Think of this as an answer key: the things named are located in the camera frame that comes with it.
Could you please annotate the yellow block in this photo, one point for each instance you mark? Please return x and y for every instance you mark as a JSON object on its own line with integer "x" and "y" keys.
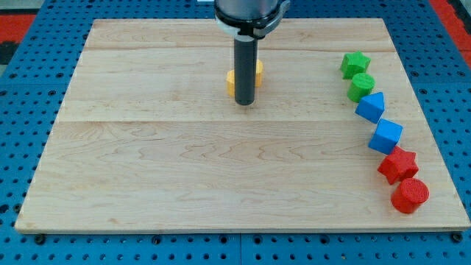
{"x": 259, "y": 73}
{"x": 230, "y": 83}

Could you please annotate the blue pentagon block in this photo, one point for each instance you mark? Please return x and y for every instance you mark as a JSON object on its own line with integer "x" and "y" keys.
{"x": 371, "y": 107}

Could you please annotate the blue cube block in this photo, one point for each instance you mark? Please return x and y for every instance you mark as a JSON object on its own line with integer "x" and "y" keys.
{"x": 386, "y": 136}

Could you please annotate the grey robot arm flange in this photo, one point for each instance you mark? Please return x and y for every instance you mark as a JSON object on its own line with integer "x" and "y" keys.
{"x": 248, "y": 20}

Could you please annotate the green star block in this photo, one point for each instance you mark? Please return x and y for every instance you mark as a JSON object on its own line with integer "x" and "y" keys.
{"x": 354, "y": 63}

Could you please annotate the red cylinder block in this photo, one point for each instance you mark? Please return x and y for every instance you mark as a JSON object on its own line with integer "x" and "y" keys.
{"x": 410, "y": 195}

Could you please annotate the red star block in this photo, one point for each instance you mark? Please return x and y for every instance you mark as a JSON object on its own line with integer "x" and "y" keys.
{"x": 398, "y": 165}

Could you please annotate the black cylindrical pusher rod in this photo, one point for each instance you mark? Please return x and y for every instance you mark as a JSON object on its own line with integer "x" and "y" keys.
{"x": 245, "y": 59}

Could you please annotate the green cylinder block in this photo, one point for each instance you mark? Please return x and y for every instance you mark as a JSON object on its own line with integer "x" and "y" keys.
{"x": 362, "y": 85}

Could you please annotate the light wooden board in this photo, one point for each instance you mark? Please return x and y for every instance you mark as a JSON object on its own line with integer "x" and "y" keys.
{"x": 147, "y": 140}

